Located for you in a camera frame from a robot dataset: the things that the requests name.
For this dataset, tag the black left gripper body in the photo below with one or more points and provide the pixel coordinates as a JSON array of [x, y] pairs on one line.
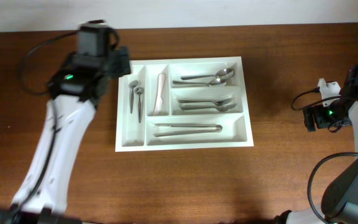
[[121, 66]]

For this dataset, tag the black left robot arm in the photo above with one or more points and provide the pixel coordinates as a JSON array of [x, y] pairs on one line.
[[75, 92]]

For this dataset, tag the metal fork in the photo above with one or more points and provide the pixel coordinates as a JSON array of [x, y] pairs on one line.
[[215, 102], [221, 108]]

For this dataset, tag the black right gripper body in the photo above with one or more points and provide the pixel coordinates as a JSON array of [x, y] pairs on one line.
[[325, 117]]

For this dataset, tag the white plastic cutlery tray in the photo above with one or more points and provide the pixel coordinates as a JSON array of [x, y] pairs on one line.
[[132, 136]]

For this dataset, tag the small metal spoon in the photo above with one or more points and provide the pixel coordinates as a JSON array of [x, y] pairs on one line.
[[139, 91], [132, 86]]

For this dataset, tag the large metal spoon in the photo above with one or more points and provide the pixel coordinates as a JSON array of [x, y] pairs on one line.
[[213, 82], [223, 74]]

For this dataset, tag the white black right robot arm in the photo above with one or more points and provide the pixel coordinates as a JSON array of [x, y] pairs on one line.
[[337, 108]]

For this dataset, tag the pink handled utensil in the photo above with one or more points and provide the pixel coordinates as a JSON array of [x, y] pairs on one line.
[[159, 99]]

